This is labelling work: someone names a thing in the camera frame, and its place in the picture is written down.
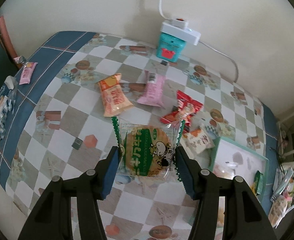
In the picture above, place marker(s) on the pink snack packet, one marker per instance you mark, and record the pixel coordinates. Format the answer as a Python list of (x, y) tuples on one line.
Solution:
[(153, 92)]

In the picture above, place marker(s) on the dark green snack packet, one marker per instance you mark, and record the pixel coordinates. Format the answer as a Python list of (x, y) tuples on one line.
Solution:
[(258, 178)]

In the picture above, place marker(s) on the white power strip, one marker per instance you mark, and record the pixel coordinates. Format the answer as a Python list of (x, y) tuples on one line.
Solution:
[(178, 28)]

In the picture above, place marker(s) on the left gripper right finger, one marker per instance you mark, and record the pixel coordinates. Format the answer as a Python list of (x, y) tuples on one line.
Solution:
[(244, 217)]

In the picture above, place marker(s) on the red peanut snack bag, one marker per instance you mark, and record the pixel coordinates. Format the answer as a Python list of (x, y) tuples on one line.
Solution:
[(186, 108)]

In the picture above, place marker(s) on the bag of brown snacks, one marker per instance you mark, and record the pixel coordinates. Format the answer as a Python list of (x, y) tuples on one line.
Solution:
[(280, 208)]

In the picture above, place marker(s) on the crumpled silver wrapper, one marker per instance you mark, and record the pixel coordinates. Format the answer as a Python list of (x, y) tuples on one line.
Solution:
[(20, 60)]

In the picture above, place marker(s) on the round bread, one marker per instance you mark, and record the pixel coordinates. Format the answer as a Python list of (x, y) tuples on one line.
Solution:
[(225, 170)]

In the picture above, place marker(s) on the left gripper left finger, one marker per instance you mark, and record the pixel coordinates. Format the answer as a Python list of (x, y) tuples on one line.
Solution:
[(51, 216)]

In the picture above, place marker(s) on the small pink wafer packet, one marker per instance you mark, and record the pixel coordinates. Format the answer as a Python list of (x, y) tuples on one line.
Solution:
[(27, 72)]

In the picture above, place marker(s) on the beige foil snack bag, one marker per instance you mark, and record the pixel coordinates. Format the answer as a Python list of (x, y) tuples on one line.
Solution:
[(196, 142)]

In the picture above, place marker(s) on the teal toy box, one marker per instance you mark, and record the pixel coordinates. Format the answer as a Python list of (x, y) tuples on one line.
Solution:
[(169, 47)]

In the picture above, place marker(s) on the blue white crumpled wrapper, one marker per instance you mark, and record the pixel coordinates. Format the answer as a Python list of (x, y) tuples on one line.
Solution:
[(3, 99)]

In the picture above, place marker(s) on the green white cracker packet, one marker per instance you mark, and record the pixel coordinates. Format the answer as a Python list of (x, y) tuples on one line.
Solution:
[(254, 188)]

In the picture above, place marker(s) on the patterned tablecloth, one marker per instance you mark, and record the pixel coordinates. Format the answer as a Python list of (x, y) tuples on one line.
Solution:
[(107, 141)]

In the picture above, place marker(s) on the green rice cracker packet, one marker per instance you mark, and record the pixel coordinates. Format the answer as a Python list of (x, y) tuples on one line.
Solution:
[(147, 150)]

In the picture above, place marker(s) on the orange egg roll packet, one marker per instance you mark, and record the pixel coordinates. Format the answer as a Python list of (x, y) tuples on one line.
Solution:
[(113, 98)]

